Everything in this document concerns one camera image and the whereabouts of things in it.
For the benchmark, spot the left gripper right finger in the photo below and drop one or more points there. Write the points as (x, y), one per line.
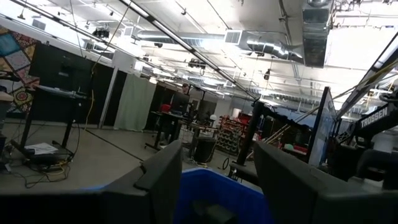
(295, 193)

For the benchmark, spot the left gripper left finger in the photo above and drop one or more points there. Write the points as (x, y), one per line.
(161, 174)

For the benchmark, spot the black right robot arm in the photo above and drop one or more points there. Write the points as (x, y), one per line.
(373, 116)

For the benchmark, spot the blue plastic bin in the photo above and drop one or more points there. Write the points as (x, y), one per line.
(217, 189)

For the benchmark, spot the black trash can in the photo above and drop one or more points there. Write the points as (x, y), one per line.
(204, 151)

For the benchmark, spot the black office desk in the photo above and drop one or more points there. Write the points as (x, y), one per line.
(168, 115)

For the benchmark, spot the red chair back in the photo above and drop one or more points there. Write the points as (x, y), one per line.
(165, 108)

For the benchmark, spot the black-framed whiteboard panel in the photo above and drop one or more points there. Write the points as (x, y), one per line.
(323, 130)

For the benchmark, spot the pale green curtain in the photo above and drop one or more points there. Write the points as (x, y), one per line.
(133, 105)

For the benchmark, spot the black desktop monitor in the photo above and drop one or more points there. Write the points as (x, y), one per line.
(180, 102)

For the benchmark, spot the red storage rack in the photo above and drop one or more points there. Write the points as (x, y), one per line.
(231, 133)

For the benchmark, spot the person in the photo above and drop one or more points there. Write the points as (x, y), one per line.
(185, 88)

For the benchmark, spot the black standing desk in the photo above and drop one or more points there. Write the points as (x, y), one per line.
(70, 118)

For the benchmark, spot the black ceiling spotlight cluster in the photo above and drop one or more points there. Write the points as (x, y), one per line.
(196, 63)
(101, 32)

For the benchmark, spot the white papers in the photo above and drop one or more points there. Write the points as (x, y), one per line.
(40, 148)

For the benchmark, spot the black slanted gantry beam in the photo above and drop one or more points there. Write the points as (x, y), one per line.
(363, 87)

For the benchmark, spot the large black monitor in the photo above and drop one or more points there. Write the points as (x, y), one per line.
(59, 68)

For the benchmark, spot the colourful patchwork quilt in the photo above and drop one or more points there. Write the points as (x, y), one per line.
(15, 56)

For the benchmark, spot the black upright post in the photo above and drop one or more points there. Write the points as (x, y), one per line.
(250, 133)

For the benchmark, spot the round silver air duct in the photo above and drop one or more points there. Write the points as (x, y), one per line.
(267, 46)

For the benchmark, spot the square silver air duct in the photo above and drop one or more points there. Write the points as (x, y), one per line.
(315, 37)

